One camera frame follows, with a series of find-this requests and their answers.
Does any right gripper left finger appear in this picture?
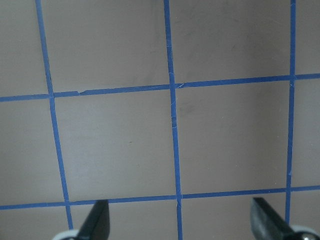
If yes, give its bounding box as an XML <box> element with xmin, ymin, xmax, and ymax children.
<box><xmin>77</xmin><ymin>200</ymin><xmax>110</xmax><ymax>240</ymax></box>

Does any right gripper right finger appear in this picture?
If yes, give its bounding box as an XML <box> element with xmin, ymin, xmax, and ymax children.
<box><xmin>250</xmin><ymin>197</ymin><xmax>300</xmax><ymax>240</ymax></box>

